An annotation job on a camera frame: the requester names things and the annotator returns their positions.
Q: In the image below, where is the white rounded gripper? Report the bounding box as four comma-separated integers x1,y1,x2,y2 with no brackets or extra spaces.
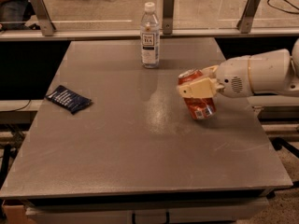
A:
177,56,251,99

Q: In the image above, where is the red coke can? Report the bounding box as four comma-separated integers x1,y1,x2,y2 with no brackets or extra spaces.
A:
178,69,216,120

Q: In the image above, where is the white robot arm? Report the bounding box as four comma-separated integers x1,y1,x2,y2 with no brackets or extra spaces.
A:
177,39,299,98

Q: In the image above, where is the clear water bottle white cap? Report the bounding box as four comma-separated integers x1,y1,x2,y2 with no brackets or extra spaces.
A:
140,2,160,68

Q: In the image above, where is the dark blue snack bag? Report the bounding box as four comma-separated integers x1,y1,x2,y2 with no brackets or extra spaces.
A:
45,85,92,115

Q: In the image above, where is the seated person in background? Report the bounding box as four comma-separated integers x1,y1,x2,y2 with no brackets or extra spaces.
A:
0,0,29,30

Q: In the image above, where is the cardboard box under table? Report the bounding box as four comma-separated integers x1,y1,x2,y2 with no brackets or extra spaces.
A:
2,201,36,224

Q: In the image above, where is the right metal glass bracket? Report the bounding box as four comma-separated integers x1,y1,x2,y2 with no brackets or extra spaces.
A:
236,0,261,34

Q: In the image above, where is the metal glass bracket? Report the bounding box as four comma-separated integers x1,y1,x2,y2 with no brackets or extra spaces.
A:
236,0,261,34
29,0,55,36
163,0,175,35

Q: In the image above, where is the middle metal glass bracket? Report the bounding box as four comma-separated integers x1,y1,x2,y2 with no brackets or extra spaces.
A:
163,0,175,35

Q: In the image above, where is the left metal glass bracket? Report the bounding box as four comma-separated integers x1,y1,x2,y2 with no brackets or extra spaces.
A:
29,0,55,36

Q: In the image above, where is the metal barrier rail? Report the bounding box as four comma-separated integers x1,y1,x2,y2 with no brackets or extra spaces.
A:
0,28,299,41

